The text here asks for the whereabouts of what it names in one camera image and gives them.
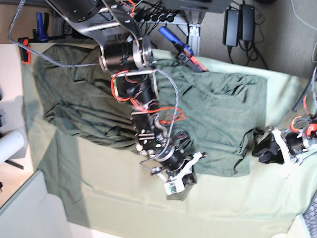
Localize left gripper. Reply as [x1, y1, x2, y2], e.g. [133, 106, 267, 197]
[252, 132, 284, 164]

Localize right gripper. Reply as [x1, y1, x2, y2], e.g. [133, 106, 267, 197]
[170, 163, 197, 186]

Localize aluminium table frame leg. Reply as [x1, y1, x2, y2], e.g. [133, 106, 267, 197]
[184, 10, 206, 56]

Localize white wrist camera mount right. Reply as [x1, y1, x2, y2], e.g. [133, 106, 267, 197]
[152, 152, 207, 196]

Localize green T-shirt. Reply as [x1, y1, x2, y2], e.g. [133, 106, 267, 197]
[34, 45, 267, 178]

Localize black power adapter right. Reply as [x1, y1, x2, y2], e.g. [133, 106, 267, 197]
[239, 4, 255, 42]

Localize light green table cloth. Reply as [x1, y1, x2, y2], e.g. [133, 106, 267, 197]
[0, 42, 317, 238]

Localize black power adapter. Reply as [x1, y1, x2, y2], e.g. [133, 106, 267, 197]
[222, 8, 239, 47]
[239, 4, 255, 42]

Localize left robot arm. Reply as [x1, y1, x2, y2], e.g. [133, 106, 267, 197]
[252, 68, 317, 166]

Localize black power adapter left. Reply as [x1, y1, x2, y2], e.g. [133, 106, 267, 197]
[222, 8, 239, 47]

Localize white cylinder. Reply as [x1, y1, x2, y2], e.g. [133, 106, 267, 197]
[0, 130, 27, 163]

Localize red and blue clamp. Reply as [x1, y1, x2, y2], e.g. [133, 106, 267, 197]
[158, 26, 207, 73]

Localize white power strip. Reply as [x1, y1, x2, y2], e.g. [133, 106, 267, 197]
[134, 11, 188, 25]

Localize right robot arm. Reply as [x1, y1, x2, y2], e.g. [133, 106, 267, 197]
[49, 0, 202, 193]

